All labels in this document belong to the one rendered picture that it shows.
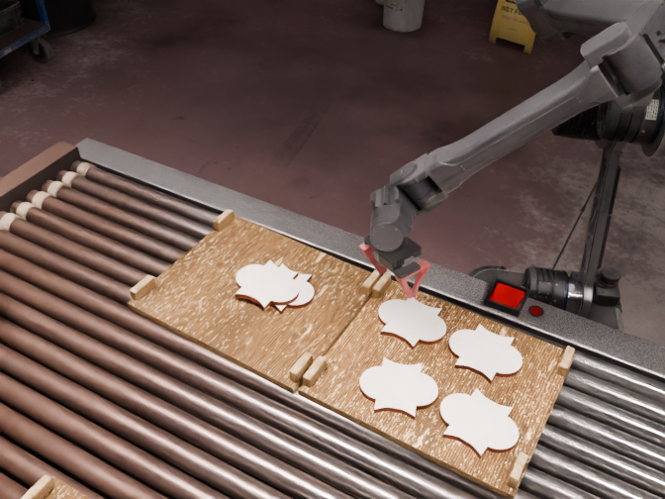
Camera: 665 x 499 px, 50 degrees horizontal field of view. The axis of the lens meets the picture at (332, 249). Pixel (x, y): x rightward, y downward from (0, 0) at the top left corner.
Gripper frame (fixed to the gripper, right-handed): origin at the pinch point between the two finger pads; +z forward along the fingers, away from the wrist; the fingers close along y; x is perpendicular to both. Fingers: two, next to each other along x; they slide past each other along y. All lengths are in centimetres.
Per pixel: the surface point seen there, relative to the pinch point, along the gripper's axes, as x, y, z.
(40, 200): -51, -77, -6
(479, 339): 9.5, 12.3, 11.9
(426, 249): 83, -113, 94
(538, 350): 18.2, 19.3, 15.2
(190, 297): -33.5, -26.7, 2.4
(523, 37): 252, -235, 80
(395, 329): -3.0, 2.2, 9.0
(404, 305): 2.4, -2.2, 8.8
